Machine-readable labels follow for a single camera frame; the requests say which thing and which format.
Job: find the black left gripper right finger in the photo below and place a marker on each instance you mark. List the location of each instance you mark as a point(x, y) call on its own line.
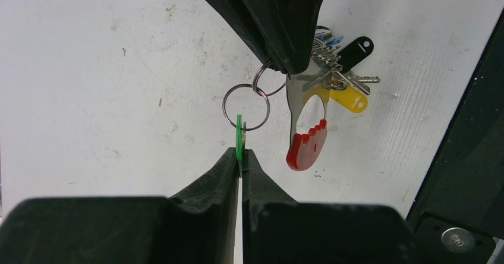
point(278, 229)

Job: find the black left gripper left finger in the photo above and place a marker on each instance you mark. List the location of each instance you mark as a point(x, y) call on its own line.
point(195, 225)

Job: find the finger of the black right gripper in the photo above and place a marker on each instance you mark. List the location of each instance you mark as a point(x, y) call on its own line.
point(287, 27)
point(238, 17)

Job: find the green key tag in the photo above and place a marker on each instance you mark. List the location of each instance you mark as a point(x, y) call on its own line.
point(239, 138)

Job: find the blue key tag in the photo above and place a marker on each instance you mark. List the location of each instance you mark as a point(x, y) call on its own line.
point(325, 35)

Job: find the black key tag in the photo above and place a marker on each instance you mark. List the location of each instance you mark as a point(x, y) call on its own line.
point(355, 52)

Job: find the silver key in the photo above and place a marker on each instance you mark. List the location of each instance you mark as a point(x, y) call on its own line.
point(360, 83)

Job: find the yellow key tag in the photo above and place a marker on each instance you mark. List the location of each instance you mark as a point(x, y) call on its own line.
point(350, 98)

